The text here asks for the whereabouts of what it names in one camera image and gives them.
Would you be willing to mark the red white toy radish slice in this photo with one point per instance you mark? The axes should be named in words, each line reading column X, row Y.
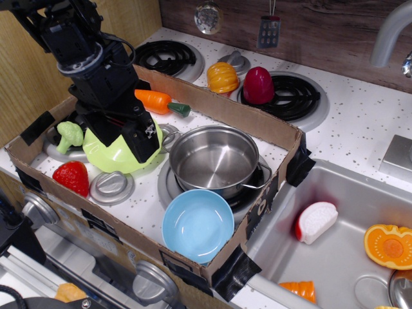
column 316, row 219

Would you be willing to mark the orange toy pumpkin half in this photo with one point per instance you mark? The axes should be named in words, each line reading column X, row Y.
column 389, row 246

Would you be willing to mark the light blue plastic bowl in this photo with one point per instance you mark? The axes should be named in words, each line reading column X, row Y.
column 197, row 224

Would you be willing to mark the grey oven knob left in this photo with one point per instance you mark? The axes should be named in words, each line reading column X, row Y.
column 38, row 211

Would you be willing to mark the black coil burner under pot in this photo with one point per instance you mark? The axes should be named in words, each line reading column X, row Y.
column 241, row 200

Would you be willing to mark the grey stove knob back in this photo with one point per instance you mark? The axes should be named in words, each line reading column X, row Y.
column 239, row 62

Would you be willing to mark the grey toy faucet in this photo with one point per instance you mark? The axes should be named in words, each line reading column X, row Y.
column 389, row 33

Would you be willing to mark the hanging metal strainer ladle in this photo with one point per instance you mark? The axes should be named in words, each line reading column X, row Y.
column 208, row 17

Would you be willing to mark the grey stove knob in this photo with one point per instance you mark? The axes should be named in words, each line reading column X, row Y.
column 239, row 62
column 110, row 189
column 170, row 136

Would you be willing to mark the black coil burner back left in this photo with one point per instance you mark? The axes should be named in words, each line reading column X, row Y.
column 168, row 57

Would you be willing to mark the hanging metal spatula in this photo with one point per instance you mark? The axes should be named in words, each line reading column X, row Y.
column 269, row 28

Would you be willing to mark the red toy strawberry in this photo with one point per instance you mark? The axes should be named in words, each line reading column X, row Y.
column 74, row 176

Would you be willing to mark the orange toy pepper piece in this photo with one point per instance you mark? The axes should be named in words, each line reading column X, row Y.
column 304, row 289

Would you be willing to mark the stainless steel pot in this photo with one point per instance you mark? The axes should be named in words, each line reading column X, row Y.
column 218, row 158

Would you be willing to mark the grey stove knob middle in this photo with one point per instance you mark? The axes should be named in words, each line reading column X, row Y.
column 170, row 136

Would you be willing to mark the dark red toy pepper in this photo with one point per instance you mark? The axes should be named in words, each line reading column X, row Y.
column 258, row 87

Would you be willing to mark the yellow orange toy pepper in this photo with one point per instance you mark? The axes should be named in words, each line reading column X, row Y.
column 222, row 78

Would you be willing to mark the cardboard fence with black tape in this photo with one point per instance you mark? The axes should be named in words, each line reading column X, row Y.
column 132, row 230

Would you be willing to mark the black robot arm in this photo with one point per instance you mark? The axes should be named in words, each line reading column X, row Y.
column 56, row 24

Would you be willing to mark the grey stove knob front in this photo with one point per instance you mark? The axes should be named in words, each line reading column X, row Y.
column 110, row 189

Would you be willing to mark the orange toy carrot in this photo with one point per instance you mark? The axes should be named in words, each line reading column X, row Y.
column 161, row 103

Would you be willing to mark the grey oven knob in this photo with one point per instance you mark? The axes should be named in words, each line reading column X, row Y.
column 151, row 285
column 38, row 211

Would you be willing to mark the green toy broccoli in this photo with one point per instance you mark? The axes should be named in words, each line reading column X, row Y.
column 71, row 135

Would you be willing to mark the grey oven knob right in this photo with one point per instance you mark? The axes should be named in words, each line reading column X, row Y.
column 151, row 285

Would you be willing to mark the black coil burner back right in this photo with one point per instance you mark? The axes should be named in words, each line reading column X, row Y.
column 296, row 99

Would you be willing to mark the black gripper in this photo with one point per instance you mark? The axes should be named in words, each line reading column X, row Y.
column 104, row 83

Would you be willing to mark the silver toy sink basin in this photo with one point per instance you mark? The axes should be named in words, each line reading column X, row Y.
column 343, row 275

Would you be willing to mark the light green plastic bowl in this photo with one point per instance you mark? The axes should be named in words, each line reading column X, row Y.
column 117, row 156

